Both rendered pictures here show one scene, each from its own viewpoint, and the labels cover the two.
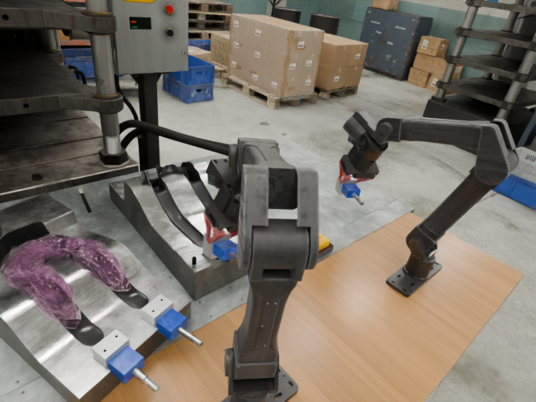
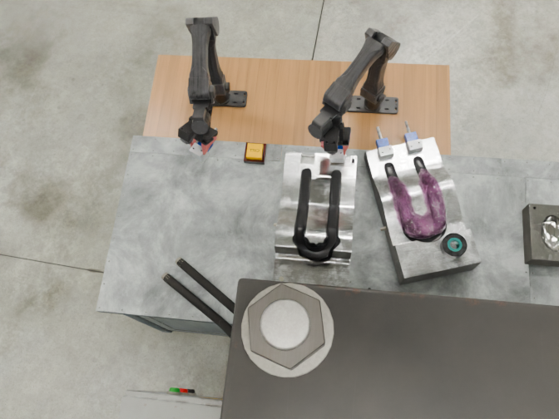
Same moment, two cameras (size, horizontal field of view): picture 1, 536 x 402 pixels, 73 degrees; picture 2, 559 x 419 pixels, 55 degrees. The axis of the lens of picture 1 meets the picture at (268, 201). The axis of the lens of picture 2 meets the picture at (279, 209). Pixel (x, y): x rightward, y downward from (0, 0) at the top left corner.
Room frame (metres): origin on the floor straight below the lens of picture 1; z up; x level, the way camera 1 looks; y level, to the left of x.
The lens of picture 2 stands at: (1.23, 0.69, 2.68)
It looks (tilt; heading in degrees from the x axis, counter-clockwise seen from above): 70 degrees down; 242
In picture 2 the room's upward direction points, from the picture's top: 12 degrees counter-clockwise
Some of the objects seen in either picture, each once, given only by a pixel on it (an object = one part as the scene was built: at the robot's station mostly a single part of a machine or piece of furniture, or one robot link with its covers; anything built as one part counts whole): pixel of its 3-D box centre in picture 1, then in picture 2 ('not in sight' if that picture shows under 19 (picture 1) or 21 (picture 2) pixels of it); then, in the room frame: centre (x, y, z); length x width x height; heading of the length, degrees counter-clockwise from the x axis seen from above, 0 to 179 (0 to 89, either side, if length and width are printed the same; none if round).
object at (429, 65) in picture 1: (437, 65); not in sight; (7.10, -2.68, 0.42); 0.86 x 0.33 x 0.83; 41
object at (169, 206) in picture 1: (188, 198); (319, 211); (0.83, 0.22, 0.92); 0.35 x 0.16 x 0.09; 45
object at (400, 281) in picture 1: (419, 264); (220, 93); (0.79, -0.44, 0.84); 0.20 x 0.07 x 0.08; 136
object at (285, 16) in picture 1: (284, 32); not in sight; (8.22, 0.17, 0.44); 0.59 x 0.59 x 0.88
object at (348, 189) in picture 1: (352, 192); (206, 142); (0.97, -0.25, 0.93); 0.13 x 0.05 x 0.05; 18
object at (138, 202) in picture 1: (188, 208); (315, 219); (0.85, 0.22, 0.87); 0.50 x 0.26 x 0.14; 45
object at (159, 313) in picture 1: (175, 326); (382, 142); (0.46, 0.14, 0.86); 0.13 x 0.05 x 0.05; 62
